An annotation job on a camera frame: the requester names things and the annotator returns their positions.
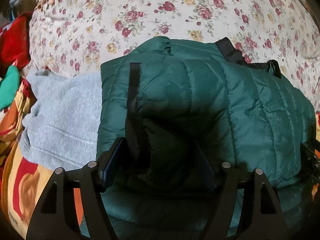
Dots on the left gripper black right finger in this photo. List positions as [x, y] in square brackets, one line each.
[261, 216]

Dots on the white floral quilt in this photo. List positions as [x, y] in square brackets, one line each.
[74, 37]

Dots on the red garment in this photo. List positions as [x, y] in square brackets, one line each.
[15, 44]

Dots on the dark green quilted jacket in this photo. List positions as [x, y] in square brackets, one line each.
[191, 106]

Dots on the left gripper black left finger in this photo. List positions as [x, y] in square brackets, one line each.
[71, 206]

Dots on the orange patterned fleece blanket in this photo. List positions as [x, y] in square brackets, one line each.
[22, 182]

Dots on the bright green garment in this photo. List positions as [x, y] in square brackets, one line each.
[9, 85]

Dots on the light grey sweatshirt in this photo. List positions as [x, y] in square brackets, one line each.
[61, 129]

